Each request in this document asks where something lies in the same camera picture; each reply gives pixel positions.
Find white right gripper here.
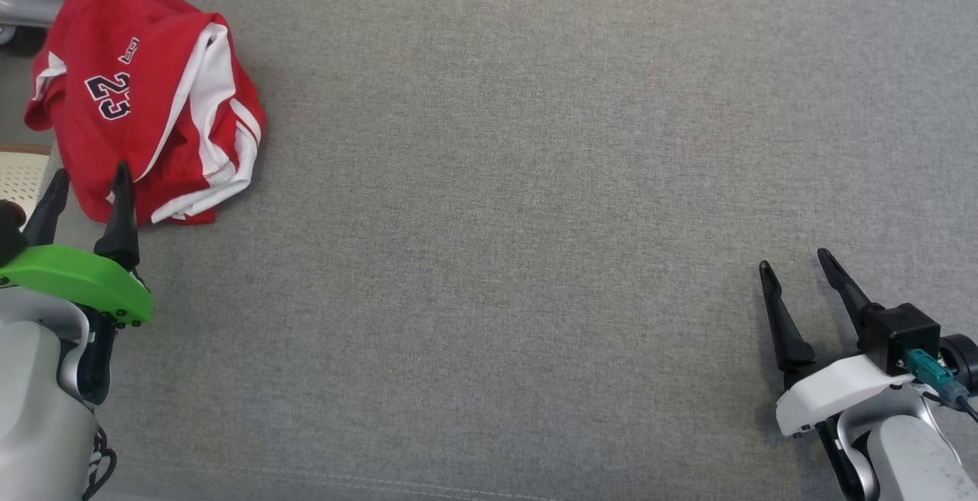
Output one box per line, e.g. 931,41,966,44
759,248,918,438

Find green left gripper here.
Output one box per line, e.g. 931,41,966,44
0,161,154,328

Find red shorts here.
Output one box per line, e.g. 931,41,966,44
24,0,230,181

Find cream laundry basket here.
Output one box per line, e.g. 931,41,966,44
0,144,53,219

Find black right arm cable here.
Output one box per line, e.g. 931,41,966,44
905,348,978,422

